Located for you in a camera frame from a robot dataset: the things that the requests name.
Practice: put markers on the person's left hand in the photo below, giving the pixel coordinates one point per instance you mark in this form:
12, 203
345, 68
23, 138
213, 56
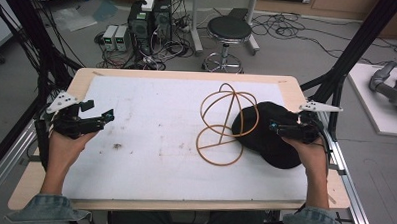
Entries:
63, 150

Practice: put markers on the black round stool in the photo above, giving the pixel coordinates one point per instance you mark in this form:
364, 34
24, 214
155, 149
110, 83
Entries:
229, 28

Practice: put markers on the white table mat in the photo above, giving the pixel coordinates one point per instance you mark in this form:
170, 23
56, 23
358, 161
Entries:
151, 157

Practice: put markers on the white box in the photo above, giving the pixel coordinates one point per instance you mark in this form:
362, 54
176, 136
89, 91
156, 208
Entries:
148, 3

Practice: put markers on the black cap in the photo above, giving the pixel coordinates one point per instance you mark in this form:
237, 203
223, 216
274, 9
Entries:
268, 151

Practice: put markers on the black frame strut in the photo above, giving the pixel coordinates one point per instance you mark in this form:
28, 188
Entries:
26, 22
362, 41

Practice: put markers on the wooden table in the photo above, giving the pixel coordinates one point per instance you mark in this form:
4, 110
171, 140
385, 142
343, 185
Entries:
337, 197

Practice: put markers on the aluminium rail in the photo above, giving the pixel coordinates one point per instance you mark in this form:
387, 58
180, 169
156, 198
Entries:
350, 194
4, 172

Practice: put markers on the black computer tower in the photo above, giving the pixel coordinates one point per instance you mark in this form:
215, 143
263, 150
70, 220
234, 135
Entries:
163, 20
139, 26

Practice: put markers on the person's right hand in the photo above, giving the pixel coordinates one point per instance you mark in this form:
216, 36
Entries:
307, 154

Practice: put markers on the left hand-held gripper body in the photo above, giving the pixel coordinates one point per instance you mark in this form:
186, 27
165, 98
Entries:
69, 122

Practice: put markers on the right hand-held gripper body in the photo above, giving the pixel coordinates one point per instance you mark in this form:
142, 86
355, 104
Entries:
307, 129

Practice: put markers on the grey power supply unit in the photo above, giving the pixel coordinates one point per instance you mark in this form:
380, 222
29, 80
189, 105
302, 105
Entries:
109, 37
122, 38

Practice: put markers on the clear plastic sheet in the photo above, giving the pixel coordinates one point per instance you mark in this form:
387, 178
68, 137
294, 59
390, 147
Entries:
74, 19

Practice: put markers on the white platform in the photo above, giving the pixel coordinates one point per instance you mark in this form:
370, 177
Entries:
370, 108

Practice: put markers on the white table leg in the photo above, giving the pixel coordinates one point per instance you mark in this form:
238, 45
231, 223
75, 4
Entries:
252, 30
196, 28

